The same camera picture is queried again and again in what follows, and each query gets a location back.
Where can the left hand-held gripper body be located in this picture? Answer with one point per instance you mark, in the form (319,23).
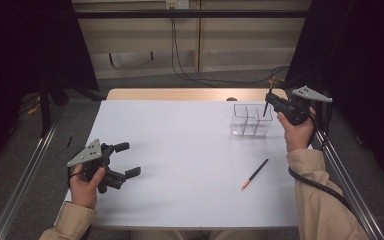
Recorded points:
(86,155)

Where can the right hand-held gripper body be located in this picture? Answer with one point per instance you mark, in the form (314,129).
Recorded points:
(295,108)

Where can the clear plastic pen holder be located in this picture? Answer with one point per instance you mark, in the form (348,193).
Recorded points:
(250,121)

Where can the person's right hand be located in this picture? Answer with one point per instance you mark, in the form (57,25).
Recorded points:
(296,136)

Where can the person's left hand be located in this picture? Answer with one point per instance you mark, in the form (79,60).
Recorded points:
(83,193)

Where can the small black strip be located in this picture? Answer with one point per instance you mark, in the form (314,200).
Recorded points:
(69,142)

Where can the white table cover sheet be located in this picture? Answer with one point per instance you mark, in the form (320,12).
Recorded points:
(186,186)

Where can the black metal stand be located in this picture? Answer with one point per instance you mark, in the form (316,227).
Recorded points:
(45,110)

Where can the wooden table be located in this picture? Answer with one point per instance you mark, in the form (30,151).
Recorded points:
(180,94)

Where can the black curtain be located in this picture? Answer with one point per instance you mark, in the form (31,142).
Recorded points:
(20,50)
(363,66)

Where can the black horizontal bar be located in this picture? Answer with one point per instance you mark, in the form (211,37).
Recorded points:
(186,14)

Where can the aluminium rail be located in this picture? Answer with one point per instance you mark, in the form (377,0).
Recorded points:
(23,180)
(340,166)

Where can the black wall hook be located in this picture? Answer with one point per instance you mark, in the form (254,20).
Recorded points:
(152,56)
(111,59)

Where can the white wall socket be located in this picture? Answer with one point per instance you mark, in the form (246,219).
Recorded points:
(177,4)

